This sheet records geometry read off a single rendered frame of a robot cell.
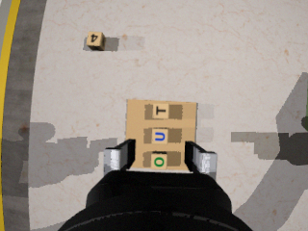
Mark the tan letter block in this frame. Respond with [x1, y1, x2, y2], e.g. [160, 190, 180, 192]
[87, 32, 106, 51]
[151, 151, 167, 170]
[153, 103, 169, 119]
[152, 128, 168, 145]

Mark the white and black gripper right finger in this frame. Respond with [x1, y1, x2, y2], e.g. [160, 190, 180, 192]
[184, 141, 218, 181]

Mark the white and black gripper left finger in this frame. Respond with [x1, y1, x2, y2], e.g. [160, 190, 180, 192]
[103, 139, 136, 177]

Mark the tan square mat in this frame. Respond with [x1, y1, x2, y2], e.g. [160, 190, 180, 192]
[126, 99, 196, 170]

